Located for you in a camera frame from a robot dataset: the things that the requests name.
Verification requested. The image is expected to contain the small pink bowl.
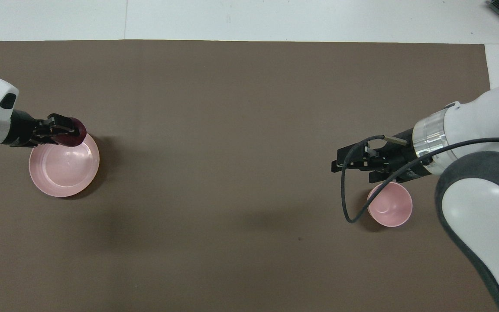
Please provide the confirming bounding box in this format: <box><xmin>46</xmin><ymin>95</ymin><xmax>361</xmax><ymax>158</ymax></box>
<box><xmin>367</xmin><ymin>182</ymin><xmax>413</xmax><ymax>228</ymax></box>

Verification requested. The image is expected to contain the dark red apple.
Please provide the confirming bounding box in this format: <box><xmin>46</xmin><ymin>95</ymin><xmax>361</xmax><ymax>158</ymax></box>
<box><xmin>54</xmin><ymin>118</ymin><xmax>87</xmax><ymax>147</ymax></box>

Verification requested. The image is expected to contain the pink plate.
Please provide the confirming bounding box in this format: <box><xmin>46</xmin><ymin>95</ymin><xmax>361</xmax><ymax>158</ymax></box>
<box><xmin>29</xmin><ymin>132</ymin><xmax>100</xmax><ymax>198</ymax></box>

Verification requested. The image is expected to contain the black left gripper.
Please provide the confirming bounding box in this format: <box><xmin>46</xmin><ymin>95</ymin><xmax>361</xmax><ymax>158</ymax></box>
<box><xmin>10</xmin><ymin>110</ymin><xmax>77</xmax><ymax>148</ymax></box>

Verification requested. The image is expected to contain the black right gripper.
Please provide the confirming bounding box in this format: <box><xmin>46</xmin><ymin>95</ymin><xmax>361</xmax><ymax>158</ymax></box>
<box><xmin>331</xmin><ymin>128</ymin><xmax>432</xmax><ymax>183</ymax></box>

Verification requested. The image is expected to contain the brown table mat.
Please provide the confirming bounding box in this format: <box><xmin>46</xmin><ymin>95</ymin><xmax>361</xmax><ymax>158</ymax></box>
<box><xmin>0</xmin><ymin>40</ymin><xmax>499</xmax><ymax>312</ymax></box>

